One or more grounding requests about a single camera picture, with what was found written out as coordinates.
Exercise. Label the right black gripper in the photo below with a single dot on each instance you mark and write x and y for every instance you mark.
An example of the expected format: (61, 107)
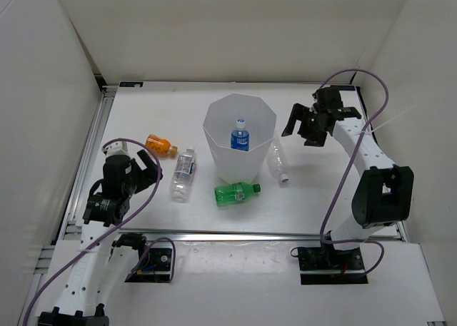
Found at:
(299, 112)

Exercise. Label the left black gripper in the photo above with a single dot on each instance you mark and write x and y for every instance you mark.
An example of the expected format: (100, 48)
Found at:
(147, 177)

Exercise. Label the clear plastic bottle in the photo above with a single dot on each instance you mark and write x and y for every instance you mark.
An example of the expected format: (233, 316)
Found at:
(277, 161)

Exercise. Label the blue label Pocari bottle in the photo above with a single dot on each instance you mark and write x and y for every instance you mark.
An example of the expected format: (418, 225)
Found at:
(240, 136)

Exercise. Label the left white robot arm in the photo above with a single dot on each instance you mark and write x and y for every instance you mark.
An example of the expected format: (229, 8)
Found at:
(80, 302)

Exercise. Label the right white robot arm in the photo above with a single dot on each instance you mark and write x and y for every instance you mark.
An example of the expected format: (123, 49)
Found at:
(384, 193)

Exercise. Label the white octagonal plastic bin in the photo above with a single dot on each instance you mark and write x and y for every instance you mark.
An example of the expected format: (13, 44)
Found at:
(234, 165)

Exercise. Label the orange plastic bottle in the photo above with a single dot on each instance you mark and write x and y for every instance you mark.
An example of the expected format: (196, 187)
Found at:
(161, 147)

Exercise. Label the clear bottle white label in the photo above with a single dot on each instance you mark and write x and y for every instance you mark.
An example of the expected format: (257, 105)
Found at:
(183, 176)

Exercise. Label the green plastic bottle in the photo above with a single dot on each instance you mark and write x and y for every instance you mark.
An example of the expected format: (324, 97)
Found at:
(235, 193)

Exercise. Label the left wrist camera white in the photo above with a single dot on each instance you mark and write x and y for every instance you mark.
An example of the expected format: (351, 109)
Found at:
(118, 148)

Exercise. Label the aluminium front rail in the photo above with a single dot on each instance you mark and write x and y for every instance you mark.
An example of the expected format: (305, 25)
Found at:
(201, 236)

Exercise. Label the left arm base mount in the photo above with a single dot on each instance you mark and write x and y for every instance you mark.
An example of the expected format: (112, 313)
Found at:
(156, 263)

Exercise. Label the left aluminium frame rail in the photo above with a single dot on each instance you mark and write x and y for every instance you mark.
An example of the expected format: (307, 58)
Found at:
(68, 228)

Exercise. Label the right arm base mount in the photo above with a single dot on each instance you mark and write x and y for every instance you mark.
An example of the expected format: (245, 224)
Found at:
(325, 266)

